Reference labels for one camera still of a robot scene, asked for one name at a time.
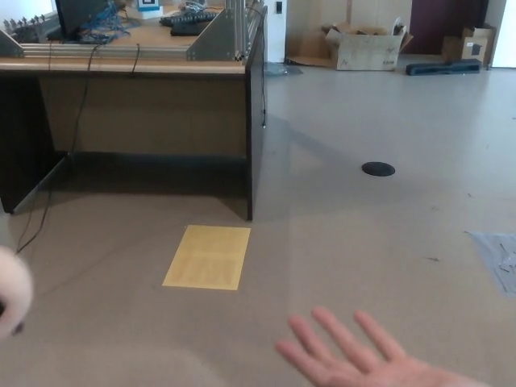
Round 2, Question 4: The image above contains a grey plastic sheet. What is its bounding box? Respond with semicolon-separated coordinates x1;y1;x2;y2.
465;230;516;298

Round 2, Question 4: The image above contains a black monitor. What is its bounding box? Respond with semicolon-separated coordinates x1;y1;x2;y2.
54;0;114;40

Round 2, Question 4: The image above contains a black round floor cover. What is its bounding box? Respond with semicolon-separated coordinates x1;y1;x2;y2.
361;161;396;177

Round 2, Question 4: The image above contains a dark maroon door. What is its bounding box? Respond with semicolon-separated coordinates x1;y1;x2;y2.
402;0;505;56

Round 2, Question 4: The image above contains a flat black device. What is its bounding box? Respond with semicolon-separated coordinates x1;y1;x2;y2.
170;23;206;37

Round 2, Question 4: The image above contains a wooden desk with dark panels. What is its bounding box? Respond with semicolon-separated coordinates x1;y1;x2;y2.
0;6;269;222

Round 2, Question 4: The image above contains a yellow paper sheet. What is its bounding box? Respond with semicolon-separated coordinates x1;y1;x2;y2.
161;225;252;290

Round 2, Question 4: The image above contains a pink plush dumpling with sunglasses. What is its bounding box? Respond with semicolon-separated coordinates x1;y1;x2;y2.
0;245;34;339

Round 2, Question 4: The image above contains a blue cable bundle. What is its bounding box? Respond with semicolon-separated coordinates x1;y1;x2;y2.
78;0;142;44

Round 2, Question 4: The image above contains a white box with blue print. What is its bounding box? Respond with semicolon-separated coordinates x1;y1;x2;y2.
136;0;162;20

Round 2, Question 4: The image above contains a person's bare hand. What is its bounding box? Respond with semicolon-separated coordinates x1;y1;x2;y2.
275;306;491;387

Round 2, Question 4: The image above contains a small cardboard box with label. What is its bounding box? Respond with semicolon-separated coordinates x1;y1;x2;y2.
441;24;497;68

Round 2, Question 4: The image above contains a clear plastic bag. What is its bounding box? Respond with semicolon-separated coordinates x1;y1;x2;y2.
264;63;303;77

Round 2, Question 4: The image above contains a thin black cable with plug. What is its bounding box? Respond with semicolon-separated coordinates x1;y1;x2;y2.
248;0;268;129

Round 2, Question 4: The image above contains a flat cardboard sheet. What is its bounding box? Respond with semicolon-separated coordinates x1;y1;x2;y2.
285;31;338;69

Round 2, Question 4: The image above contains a large open cardboard box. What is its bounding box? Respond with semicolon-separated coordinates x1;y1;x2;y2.
321;23;414;72

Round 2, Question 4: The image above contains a black keyboard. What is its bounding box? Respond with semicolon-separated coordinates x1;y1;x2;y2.
159;11;217;26

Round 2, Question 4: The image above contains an aluminium profile frame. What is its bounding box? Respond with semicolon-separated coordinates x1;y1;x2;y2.
0;0;267;62

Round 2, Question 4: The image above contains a long black hanging cable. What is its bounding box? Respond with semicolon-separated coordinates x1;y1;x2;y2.
15;43;100;255

